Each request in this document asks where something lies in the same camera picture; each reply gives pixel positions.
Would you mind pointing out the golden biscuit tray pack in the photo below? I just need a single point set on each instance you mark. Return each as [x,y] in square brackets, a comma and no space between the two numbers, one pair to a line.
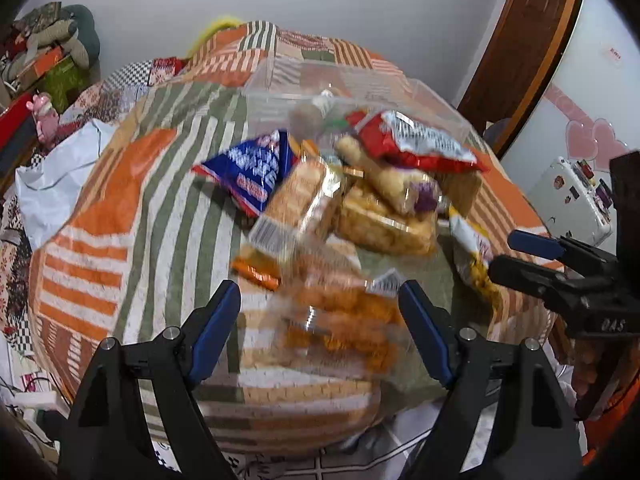
[368,221]

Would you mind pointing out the clear plastic storage bin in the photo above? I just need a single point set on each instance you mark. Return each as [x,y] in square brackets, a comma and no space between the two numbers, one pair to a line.
[304,96]

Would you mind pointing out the white mini fridge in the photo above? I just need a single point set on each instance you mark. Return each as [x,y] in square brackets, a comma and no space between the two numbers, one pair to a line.
[571,203]

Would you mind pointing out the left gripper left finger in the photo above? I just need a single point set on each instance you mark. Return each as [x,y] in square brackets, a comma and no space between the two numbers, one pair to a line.
[107,436]

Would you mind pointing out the orange jacket sleeve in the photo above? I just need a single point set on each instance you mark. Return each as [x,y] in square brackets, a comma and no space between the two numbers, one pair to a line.
[600,430]

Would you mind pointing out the red snack bag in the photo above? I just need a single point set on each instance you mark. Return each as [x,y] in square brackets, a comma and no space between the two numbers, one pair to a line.
[405,142]

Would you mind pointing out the checkered patchwork quilt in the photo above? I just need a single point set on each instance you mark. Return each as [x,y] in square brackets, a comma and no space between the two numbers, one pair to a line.
[109,100]

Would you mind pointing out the pile of cushions and boxes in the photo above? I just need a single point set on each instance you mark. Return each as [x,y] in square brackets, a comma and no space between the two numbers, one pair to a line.
[31,45]

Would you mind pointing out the red box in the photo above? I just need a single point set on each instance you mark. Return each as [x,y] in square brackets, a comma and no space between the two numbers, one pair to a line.
[17,117]

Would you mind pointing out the pink plush toy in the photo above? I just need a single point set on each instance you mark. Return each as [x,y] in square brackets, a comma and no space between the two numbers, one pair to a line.
[45,117]

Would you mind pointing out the green gift bag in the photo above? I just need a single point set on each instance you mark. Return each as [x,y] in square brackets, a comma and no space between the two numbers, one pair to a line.
[64,82]

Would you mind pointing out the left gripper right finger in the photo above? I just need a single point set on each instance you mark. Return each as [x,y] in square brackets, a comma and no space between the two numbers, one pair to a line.
[505,415]

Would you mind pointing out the person right hand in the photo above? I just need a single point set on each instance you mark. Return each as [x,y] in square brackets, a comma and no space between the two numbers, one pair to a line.
[587,355]

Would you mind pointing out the orange fried snack bag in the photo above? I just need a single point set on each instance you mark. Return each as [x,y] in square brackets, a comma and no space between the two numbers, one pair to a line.
[329,320]

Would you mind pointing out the white plastic sheet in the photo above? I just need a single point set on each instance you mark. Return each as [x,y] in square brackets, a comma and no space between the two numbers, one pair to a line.
[47,193]

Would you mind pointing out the yellow white snack bag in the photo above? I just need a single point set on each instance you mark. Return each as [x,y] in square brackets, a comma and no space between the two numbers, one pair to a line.
[472,255]

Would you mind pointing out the striped patchwork bedspread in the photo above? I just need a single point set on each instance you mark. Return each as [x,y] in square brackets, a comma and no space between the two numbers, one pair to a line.
[148,241]

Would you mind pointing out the yellow foam tube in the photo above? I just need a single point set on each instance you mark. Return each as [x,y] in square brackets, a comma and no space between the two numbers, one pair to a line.
[223,22]

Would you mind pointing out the long orange cracker pack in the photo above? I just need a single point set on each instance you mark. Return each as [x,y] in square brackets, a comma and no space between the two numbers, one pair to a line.
[302,207]

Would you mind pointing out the purple label rice cracker pack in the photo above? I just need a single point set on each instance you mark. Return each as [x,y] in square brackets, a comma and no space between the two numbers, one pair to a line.
[408,191]

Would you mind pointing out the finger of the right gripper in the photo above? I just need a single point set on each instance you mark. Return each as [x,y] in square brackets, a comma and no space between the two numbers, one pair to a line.
[561,248]
[542,283]

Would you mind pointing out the wooden wardrobe frame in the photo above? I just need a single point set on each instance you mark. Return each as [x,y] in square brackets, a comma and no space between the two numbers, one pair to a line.
[523,50]

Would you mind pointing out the blue snack bag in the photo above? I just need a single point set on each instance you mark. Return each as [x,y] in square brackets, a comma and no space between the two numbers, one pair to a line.
[252,170]

